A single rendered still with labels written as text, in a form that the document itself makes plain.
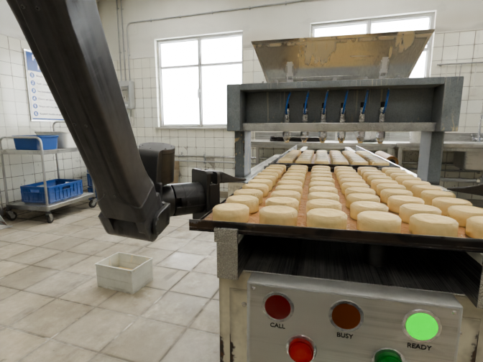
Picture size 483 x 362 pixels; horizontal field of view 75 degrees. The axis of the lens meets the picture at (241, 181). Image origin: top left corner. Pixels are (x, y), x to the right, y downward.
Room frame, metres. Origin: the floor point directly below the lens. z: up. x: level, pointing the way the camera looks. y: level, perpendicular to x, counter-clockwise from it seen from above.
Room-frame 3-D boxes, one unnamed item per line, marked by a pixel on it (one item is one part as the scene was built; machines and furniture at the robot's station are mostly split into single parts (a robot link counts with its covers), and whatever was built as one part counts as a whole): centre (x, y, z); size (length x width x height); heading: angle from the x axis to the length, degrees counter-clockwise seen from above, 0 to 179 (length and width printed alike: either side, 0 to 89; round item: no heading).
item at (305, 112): (1.10, -0.22, 1.07); 0.06 x 0.03 x 0.18; 166
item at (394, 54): (1.20, -0.34, 1.25); 0.56 x 0.29 x 0.14; 76
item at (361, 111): (1.06, -0.40, 1.07); 0.06 x 0.03 x 0.18; 166
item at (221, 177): (0.60, 0.03, 0.92); 0.09 x 0.07 x 0.07; 122
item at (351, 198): (0.49, -0.19, 0.91); 0.05 x 0.05 x 0.02
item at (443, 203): (0.46, -0.31, 0.91); 0.05 x 0.05 x 0.02
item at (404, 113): (1.20, -0.34, 1.01); 0.72 x 0.33 x 0.34; 76
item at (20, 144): (3.57, 2.30, 0.88); 0.40 x 0.30 x 0.16; 75
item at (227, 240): (1.34, -0.22, 0.87); 2.01 x 0.03 x 0.07; 166
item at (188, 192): (0.56, 0.09, 0.90); 0.07 x 0.07 x 0.10; 32
